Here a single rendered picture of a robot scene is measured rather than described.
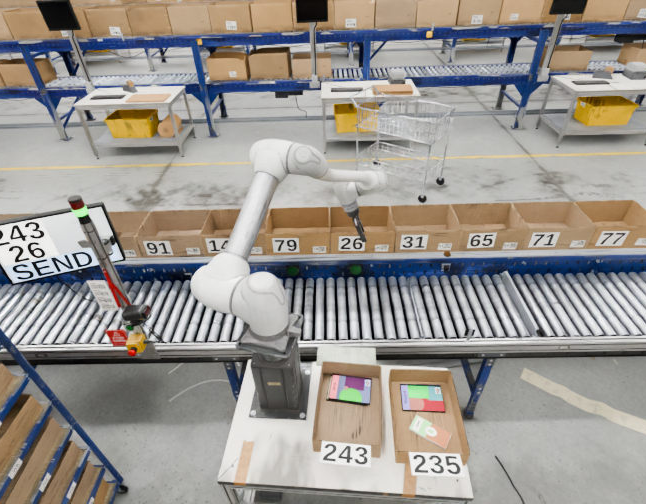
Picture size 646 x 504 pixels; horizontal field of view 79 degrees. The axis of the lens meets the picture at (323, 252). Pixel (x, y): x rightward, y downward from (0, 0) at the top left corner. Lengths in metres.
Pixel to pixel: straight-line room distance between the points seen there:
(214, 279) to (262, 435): 0.75
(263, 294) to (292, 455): 0.75
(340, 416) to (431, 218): 1.45
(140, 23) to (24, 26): 1.68
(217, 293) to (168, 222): 1.42
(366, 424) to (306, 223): 1.37
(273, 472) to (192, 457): 1.05
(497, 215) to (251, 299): 1.92
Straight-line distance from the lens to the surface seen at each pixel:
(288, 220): 2.67
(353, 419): 1.90
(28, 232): 2.09
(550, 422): 3.06
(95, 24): 7.30
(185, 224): 2.84
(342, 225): 2.68
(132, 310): 2.07
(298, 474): 1.82
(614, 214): 3.26
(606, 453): 3.11
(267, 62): 6.40
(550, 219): 3.05
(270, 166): 1.67
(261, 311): 1.43
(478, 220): 2.85
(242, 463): 1.87
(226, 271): 1.53
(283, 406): 1.91
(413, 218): 2.71
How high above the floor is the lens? 2.43
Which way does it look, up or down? 39 degrees down
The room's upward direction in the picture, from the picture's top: 2 degrees counter-clockwise
